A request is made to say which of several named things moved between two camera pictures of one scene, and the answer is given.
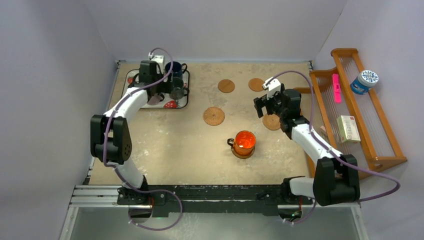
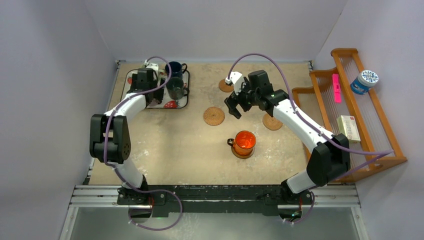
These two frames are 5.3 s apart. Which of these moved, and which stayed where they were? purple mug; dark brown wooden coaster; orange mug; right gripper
Moved: right gripper
Stayed: purple mug; dark brown wooden coaster; orange mug
